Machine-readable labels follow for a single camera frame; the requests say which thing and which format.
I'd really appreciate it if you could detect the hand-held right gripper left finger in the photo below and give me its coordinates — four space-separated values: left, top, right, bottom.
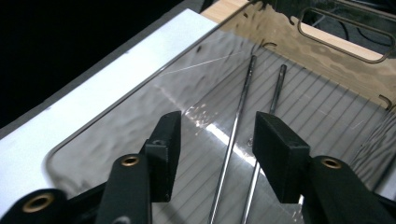
144 110 182 203

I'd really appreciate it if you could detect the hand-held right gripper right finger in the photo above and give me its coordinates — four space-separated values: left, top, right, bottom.
252 111 312 204

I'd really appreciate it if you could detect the smoky clear plastic bin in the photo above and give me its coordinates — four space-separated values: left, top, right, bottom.
46 0 396 224

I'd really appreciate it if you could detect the metal chopstick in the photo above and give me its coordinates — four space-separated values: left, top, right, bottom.
207 55 258 224
241 63 288 224

